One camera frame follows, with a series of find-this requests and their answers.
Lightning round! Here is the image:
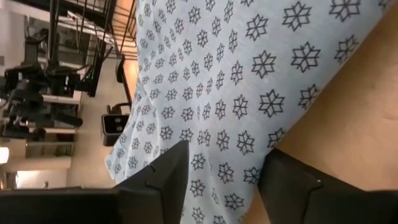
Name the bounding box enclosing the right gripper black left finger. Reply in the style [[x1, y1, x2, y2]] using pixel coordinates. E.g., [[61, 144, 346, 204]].
[[0, 140, 190, 224]]

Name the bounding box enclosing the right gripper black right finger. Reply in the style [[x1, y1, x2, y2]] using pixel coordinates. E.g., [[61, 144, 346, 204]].
[[257, 148, 398, 224]]

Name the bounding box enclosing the light blue snowflake-print gown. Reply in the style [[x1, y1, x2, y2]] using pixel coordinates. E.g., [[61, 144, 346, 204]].
[[105, 0, 392, 224]]

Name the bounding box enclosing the black two-lens camera box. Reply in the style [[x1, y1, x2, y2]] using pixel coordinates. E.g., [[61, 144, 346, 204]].
[[101, 113, 130, 147]]

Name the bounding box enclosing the black wire basket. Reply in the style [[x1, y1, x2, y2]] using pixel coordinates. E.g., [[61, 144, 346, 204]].
[[12, 0, 138, 98]]

